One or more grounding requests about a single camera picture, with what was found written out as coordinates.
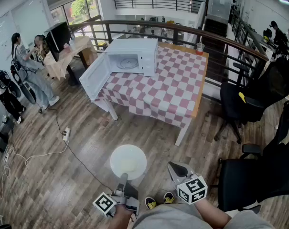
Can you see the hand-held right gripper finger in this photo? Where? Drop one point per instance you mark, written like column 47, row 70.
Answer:
column 183, row 169
column 174, row 176

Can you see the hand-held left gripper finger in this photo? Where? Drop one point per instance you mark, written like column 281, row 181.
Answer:
column 124, row 178

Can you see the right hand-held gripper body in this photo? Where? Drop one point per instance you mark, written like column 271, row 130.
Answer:
column 193, row 190

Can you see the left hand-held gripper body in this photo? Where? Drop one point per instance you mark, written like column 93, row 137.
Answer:
column 131, row 199

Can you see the white round plate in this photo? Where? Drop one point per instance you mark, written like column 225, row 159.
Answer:
column 127, row 154

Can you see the white microwave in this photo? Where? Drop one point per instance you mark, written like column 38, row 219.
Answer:
column 134, row 45

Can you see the person's left forearm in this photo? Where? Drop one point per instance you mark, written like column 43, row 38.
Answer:
column 120, row 217

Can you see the person's right forearm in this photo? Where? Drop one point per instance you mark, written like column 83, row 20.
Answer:
column 211, row 211

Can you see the person's left black yellow shoe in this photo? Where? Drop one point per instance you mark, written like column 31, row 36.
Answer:
column 151, row 203

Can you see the person's black yellow shoe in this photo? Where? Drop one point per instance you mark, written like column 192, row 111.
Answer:
column 151, row 203
column 169, row 198

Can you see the person's right black yellow shoe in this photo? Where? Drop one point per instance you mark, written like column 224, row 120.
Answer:
column 169, row 198

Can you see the person's grey shirt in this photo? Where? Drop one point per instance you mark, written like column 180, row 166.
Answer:
column 170, row 217

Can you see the black office chair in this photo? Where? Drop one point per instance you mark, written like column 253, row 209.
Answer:
column 249, row 180
column 242, row 111

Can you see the pink white checkered tablecloth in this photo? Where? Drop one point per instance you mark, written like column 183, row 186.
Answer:
column 170, row 85

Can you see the small yellow object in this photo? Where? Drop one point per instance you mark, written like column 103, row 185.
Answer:
column 241, row 97

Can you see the wooden table with white legs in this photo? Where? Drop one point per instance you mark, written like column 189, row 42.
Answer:
column 204, row 63

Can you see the dark wooden table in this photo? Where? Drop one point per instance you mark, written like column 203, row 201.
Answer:
column 75, row 73

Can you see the small white power strip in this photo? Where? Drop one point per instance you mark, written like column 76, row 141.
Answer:
column 7, row 155

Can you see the clear plastic cup red sleeve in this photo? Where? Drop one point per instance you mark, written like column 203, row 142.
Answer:
column 200, row 49

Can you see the dark staircase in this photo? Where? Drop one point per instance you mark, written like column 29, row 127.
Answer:
column 214, row 44

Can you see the beige tablecloth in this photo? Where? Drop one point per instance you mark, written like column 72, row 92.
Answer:
column 82, row 44

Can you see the pink packet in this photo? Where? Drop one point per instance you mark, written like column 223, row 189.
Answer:
column 66, row 46

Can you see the black monitor on side table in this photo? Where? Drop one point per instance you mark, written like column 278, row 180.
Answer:
column 58, row 39

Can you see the wood-topped metal railing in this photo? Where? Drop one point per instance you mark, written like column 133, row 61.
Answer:
column 125, row 21

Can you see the black balcony railing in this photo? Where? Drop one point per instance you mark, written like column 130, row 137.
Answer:
column 158, row 5

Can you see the large glass window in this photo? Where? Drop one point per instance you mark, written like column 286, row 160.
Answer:
column 79, row 7

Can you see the long ceiling light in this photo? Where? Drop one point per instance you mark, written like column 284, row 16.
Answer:
column 284, row 1

